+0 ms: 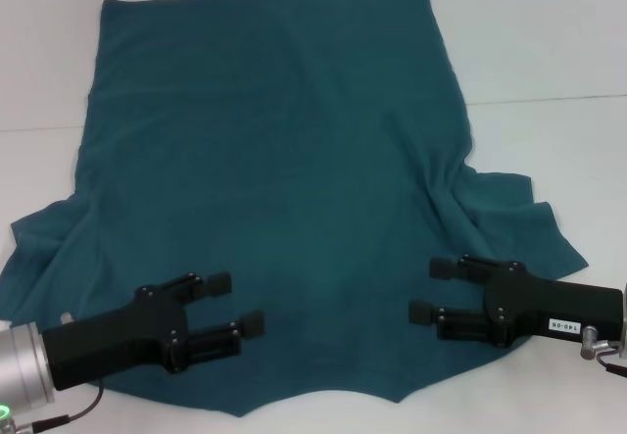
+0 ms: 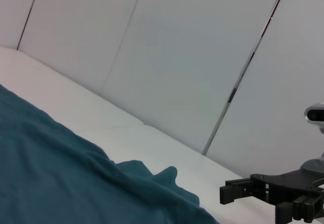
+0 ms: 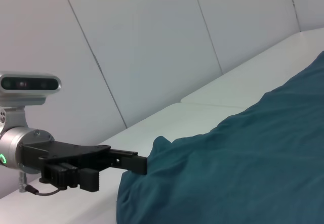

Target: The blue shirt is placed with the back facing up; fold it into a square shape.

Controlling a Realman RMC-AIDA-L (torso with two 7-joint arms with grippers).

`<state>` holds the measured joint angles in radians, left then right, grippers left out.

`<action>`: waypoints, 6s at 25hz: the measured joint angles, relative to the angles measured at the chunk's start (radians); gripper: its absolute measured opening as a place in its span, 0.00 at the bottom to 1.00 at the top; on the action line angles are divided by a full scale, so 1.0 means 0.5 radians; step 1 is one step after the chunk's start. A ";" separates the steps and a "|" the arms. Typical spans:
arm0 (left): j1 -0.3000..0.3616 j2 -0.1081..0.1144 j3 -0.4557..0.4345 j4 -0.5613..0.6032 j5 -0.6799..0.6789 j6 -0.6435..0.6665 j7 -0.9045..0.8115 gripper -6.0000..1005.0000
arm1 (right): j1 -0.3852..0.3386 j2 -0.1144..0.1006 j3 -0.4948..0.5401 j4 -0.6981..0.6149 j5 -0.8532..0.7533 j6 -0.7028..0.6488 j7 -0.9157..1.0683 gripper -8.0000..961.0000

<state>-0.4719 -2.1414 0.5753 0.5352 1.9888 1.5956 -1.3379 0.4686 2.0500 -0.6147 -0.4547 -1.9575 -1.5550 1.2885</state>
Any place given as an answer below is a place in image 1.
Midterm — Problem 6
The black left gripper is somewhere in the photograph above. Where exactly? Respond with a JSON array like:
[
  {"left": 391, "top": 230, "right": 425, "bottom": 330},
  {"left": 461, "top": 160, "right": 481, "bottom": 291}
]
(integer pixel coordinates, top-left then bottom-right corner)
[{"left": 41, "top": 270, "right": 266, "bottom": 392}]

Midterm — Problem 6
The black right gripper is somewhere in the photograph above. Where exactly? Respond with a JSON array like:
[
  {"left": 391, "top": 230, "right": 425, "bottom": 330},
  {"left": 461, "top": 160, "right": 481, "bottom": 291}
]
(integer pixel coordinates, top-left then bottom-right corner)
[{"left": 409, "top": 255, "right": 624, "bottom": 349}]

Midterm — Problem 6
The teal blue shirt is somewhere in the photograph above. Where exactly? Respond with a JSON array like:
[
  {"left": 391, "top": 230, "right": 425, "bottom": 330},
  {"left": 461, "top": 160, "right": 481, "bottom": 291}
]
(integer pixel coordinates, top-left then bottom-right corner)
[{"left": 0, "top": 0, "right": 589, "bottom": 418}]

